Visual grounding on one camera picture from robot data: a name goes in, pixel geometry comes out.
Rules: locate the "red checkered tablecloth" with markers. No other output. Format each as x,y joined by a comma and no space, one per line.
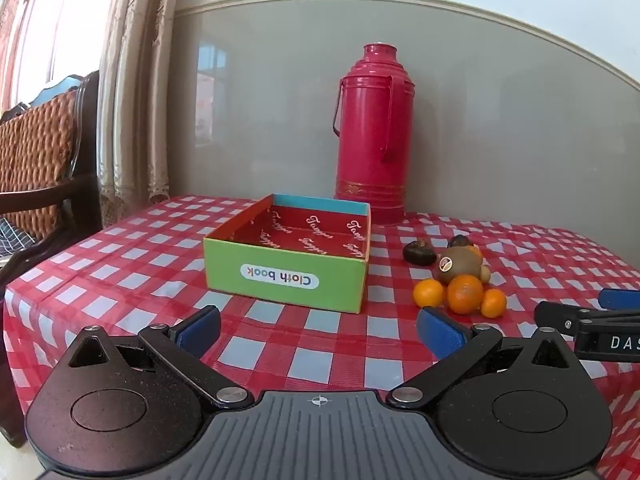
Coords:
150,270

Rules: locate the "small orange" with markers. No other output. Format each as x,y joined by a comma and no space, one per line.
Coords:
493,303
429,293

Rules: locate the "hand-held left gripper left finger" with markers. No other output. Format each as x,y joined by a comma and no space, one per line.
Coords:
200,332

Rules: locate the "window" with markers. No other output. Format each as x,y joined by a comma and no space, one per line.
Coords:
45,25

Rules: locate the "small brown fruit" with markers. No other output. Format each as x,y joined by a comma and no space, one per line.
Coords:
485,273

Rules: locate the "large orange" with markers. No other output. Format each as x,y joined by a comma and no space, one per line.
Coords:
465,295

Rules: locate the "beige lace curtain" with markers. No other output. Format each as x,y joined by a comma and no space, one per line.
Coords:
135,85

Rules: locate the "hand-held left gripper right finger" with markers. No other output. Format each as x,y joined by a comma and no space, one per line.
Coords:
440,332

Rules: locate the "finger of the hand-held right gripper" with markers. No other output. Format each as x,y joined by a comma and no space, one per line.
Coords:
620,300
555,316

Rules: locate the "dark wooden chair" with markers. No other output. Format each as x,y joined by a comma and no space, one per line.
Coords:
87,160

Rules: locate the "brown kiwi with sticker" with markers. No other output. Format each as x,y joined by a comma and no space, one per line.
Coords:
452,265

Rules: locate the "orange woven cushion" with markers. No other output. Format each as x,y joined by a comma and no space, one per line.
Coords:
35,160

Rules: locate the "dark checkered cloth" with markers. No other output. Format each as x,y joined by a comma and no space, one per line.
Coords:
15,240

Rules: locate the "red thermos flask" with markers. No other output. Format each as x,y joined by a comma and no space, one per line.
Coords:
372,140

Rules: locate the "dark purple fruit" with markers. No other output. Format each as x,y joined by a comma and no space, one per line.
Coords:
419,252
460,241

